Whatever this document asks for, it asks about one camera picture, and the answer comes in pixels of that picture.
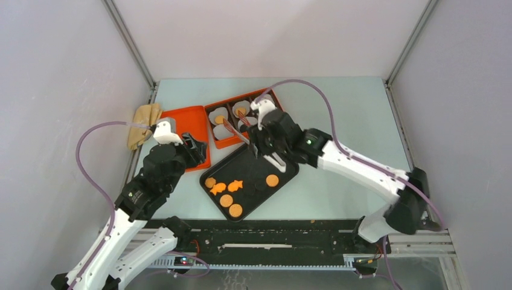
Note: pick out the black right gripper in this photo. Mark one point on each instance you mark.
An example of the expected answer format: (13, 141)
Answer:
(255, 136)

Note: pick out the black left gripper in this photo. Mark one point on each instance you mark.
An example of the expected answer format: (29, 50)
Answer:
(195, 149)

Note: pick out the round orange biscuit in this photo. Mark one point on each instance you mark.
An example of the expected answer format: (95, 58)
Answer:
(240, 112)
(226, 201)
(235, 210)
(219, 119)
(272, 180)

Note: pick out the orange cookie box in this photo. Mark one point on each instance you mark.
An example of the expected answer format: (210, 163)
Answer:
(228, 103)

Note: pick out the orange box lid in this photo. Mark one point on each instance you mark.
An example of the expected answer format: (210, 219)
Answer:
(192, 120)

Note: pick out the black baking tray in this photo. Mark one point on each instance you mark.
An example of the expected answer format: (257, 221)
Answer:
(242, 165)

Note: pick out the silver metal tongs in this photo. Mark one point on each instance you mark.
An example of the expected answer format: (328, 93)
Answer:
(273, 158)

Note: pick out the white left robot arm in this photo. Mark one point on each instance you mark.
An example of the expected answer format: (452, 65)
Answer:
(104, 266)

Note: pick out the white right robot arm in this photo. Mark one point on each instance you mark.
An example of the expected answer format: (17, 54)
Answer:
(405, 194)

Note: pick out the white paper cupcake liner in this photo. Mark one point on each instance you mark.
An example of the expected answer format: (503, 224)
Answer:
(220, 132)
(243, 103)
(245, 123)
(267, 98)
(216, 112)

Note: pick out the orange swirl cookie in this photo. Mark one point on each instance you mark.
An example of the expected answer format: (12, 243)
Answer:
(210, 182)

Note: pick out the beige crumpled cloth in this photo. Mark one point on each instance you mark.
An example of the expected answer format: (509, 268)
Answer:
(146, 115)

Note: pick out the orange fish cookie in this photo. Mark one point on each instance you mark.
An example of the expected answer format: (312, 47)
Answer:
(218, 188)
(235, 186)

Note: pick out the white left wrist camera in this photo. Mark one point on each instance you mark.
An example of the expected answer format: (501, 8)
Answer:
(165, 132)

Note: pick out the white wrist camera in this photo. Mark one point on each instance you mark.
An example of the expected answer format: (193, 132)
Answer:
(262, 108)
(165, 132)

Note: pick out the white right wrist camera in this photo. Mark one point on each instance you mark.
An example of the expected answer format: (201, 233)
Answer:
(262, 108)

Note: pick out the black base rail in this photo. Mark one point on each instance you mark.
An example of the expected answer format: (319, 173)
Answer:
(296, 245)

